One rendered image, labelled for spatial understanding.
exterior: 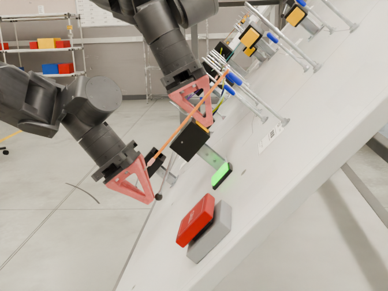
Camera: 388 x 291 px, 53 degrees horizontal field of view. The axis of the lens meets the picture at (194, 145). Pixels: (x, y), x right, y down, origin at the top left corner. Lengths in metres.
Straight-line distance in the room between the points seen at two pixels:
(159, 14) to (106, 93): 0.14
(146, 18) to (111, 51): 7.72
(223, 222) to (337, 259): 0.58
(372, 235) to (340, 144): 0.74
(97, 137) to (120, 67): 7.69
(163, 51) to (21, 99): 0.22
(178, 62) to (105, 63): 7.79
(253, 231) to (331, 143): 0.11
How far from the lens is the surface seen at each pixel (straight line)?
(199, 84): 0.60
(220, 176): 0.58
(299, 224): 1.09
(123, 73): 8.31
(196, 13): 0.64
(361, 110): 0.37
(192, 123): 0.62
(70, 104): 0.59
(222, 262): 0.39
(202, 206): 0.43
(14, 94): 0.60
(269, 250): 0.97
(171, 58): 0.61
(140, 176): 0.65
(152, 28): 0.62
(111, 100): 0.59
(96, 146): 0.64
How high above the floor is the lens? 1.30
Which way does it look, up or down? 16 degrees down
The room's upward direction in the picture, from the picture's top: 2 degrees counter-clockwise
